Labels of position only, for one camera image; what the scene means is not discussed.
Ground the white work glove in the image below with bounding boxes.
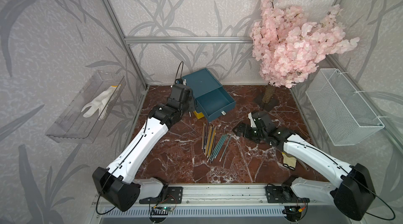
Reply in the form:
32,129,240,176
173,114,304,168
81,86,118,121

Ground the aluminium front rail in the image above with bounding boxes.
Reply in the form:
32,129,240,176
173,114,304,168
96,178,336,211

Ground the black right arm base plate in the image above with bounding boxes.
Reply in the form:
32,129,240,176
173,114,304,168
265,184,310,204

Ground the teal drawer cabinet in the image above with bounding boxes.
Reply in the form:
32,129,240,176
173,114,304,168
182,68,222,99

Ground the white wire mesh basket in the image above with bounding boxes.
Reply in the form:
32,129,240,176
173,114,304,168
306,69,385,146

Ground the dark grey pencil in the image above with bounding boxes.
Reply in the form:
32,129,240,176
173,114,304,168
201,123,206,151
203,122,210,154

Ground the yellow drawer cabinet base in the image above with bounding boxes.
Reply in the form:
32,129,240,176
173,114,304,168
193,111,205,120

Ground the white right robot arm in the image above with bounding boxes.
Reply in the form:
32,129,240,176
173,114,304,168
233,111,376,221

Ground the clear plastic wall tray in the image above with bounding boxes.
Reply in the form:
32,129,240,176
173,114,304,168
46,70,126,144

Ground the pink artificial blossom tree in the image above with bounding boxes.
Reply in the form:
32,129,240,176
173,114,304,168
249,0,360,105

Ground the green pencil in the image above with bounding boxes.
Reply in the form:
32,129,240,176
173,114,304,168
209,134,227,162
219,134,232,162

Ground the teal pull-out drawer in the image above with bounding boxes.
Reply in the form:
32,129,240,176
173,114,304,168
196,86,236,122

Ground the yellow pencil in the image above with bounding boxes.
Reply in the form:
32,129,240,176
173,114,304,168
204,125,214,156
207,126,216,158

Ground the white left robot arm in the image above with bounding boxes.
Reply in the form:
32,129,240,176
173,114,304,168
92,84,193,212

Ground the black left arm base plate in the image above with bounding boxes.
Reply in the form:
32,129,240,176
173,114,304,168
139,186,183,205

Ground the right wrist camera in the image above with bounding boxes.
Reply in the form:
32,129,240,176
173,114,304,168
248,113,257,128

